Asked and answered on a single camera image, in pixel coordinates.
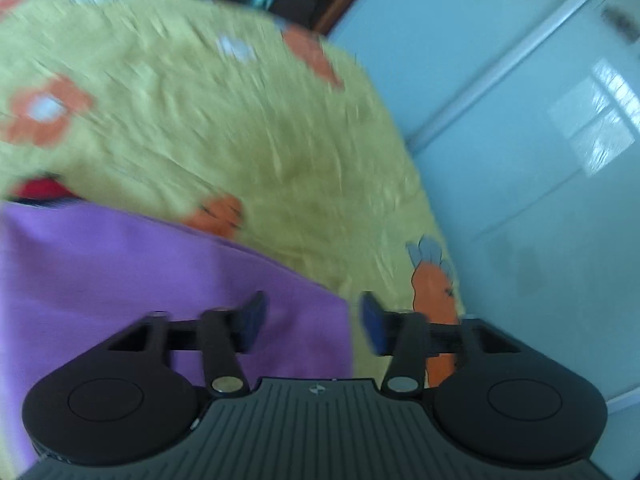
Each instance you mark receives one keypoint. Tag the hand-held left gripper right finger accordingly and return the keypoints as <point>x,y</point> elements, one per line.
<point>372,325</point>

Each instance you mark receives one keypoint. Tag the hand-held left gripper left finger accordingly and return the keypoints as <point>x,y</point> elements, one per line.
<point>253,317</point>

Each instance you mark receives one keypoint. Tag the purple sweater with red trim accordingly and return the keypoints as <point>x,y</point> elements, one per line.
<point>125,280</point>

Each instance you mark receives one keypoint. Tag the pale sliding wardrobe door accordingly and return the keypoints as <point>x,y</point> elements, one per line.
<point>500,185</point>

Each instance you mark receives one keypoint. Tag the yellow floral bedspread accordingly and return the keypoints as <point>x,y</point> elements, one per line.
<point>200,125</point>

